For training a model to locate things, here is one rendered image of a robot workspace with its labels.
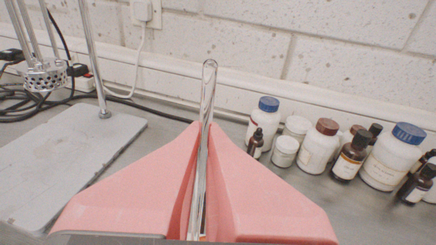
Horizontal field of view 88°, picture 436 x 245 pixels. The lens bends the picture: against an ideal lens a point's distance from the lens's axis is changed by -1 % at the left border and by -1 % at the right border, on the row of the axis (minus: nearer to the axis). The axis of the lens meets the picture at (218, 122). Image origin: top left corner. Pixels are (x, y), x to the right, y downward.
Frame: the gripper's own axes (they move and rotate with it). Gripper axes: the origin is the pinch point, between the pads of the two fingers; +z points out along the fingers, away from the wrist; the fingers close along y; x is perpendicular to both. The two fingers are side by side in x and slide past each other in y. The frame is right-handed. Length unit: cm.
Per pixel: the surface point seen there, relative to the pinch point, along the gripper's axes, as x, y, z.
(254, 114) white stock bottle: 17.3, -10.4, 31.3
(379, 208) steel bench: 25.9, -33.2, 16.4
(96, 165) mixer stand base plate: 24.8, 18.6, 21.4
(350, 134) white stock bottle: 19.0, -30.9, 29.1
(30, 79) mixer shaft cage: 9.6, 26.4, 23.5
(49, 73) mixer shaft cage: 8.8, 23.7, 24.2
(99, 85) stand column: 16.4, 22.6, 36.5
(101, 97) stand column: 19.3, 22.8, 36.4
